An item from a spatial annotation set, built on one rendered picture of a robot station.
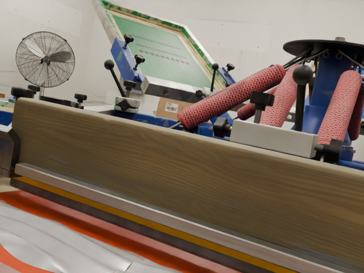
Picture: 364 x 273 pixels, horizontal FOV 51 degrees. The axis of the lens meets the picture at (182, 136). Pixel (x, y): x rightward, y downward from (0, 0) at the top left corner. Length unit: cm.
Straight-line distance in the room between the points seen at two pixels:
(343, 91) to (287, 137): 34
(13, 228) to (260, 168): 20
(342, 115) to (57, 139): 59
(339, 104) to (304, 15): 387
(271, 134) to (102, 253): 36
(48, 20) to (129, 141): 507
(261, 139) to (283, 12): 420
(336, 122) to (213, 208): 53
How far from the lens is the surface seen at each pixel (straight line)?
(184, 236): 34
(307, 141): 58
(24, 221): 37
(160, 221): 32
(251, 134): 60
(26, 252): 31
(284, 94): 88
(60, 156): 39
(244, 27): 484
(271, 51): 467
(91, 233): 36
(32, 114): 42
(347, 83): 93
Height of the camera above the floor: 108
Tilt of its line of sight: 4 degrees down
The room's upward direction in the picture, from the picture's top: 11 degrees clockwise
